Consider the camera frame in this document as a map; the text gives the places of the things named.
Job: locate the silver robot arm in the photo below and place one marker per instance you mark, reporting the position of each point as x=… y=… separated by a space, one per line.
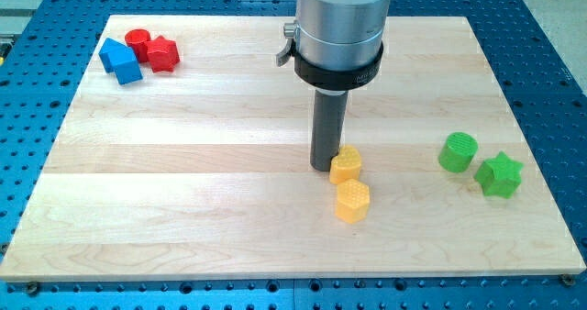
x=336 y=44

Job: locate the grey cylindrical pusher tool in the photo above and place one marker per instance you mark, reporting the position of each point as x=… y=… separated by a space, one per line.
x=328 y=119

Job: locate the yellow heart block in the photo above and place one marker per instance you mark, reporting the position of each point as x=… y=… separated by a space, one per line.
x=346 y=165

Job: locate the yellow hexagon block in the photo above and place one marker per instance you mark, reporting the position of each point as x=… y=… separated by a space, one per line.
x=353 y=201

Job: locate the wooden board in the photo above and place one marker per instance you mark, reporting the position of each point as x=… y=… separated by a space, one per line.
x=204 y=173

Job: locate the red star block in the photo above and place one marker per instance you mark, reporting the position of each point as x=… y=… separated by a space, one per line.
x=162 y=54

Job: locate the green cylinder block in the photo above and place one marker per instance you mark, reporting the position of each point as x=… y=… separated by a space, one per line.
x=457 y=152

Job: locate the blue cube block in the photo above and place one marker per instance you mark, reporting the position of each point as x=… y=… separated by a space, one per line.
x=125 y=65

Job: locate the red cylinder block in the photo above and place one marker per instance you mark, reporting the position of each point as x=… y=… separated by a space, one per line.
x=136 y=39

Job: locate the blue house-shaped block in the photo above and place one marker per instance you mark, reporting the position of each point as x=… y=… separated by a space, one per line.
x=108 y=47

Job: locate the green star block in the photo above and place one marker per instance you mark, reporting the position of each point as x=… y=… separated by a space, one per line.
x=499 y=176

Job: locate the left board clamp screw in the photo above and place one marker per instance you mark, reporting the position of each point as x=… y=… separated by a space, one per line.
x=32 y=288

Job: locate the board clamp screw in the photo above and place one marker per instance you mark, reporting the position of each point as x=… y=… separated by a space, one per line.
x=32 y=288
x=567 y=280

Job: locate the right board clamp screw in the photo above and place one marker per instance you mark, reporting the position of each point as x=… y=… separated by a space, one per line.
x=567 y=280

